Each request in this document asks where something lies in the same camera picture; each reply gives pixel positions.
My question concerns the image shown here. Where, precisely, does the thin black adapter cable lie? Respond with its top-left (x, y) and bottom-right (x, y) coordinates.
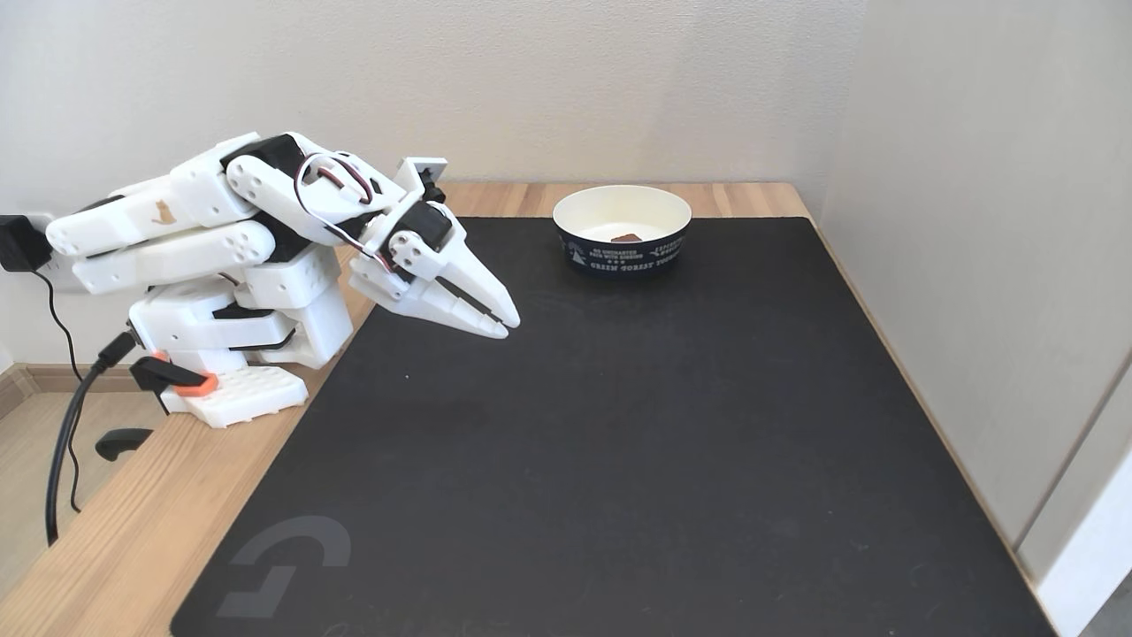
top-left (33, 269), bottom-right (84, 514)

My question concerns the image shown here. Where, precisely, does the white wall outlet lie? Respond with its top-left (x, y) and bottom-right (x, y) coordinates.
top-left (25, 212), bottom-right (94, 295)

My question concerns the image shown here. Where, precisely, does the red and white servo cable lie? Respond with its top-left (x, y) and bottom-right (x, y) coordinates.
top-left (294, 153), bottom-right (395, 275)

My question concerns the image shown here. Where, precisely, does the white door edge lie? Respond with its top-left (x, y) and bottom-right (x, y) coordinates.
top-left (1035, 447), bottom-right (1132, 637)

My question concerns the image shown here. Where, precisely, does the white and navy paper bowl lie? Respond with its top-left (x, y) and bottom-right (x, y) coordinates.
top-left (553, 185), bottom-right (692, 278)

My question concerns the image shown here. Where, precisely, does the black desk mat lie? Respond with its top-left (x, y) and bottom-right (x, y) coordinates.
top-left (170, 217), bottom-right (1058, 637)

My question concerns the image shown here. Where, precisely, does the thick black cable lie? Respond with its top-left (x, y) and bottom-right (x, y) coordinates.
top-left (46, 331), bottom-right (139, 547)

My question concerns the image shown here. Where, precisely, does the white-mounted gripper camera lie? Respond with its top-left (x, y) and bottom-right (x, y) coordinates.
top-left (394, 157), bottom-right (448, 204)

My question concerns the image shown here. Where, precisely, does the black and orange table clamp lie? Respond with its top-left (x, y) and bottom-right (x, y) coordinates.
top-left (95, 352), bottom-right (219, 462)

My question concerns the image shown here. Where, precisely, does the black power adapter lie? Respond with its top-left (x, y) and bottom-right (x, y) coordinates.
top-left (0, 215), bottom-right (54, 273)

